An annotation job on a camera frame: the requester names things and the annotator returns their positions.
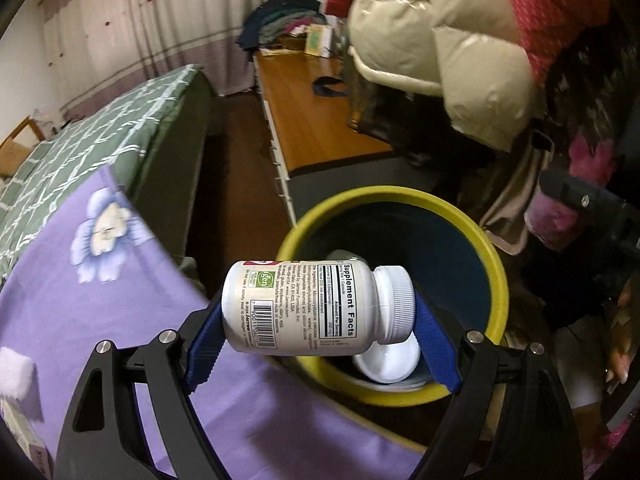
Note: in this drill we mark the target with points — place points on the pile of folded clothes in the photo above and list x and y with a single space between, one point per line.
280 20

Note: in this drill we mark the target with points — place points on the person's right hand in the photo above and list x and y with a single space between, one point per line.
620 335

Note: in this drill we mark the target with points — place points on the dark brown bag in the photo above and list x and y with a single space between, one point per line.
390 120

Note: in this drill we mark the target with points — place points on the cream puffer jacket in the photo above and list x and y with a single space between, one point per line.
450 45

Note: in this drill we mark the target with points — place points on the white fluffy tissue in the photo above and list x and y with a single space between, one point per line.
15 372

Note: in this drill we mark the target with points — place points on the wooden desk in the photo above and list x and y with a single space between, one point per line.
310 120

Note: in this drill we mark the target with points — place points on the white plastic cup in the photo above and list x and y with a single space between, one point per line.
385 362

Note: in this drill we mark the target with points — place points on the small printed cardboard box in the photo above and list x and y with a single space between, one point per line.
22 440

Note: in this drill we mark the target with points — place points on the pink striped curtain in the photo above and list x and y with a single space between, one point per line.
165 20

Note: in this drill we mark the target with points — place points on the white supplement bottle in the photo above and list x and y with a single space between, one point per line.
300 310

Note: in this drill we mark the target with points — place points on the bed with green quilt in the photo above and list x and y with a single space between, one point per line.
85 140

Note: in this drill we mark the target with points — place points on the wooden chair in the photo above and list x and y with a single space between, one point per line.
22 140

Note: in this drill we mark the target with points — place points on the beige bag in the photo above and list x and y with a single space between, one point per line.
515 200

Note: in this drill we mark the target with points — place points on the yellow rimmed trash bin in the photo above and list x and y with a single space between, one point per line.
450 240

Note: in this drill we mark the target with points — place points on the pale green box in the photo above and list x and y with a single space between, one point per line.
317 41

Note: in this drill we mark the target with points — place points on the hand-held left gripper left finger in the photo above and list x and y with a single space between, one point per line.
205 350

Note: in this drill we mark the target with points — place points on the red quilted jacket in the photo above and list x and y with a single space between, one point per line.
550 5

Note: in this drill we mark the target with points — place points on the purple floral tablecloth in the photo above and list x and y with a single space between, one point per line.
100 310

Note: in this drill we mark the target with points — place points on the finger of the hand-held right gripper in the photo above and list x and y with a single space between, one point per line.
580 200

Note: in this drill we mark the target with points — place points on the person's pink fleece clothing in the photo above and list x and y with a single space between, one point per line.
550 220

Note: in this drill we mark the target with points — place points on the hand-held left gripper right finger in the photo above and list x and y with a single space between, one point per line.
435 345

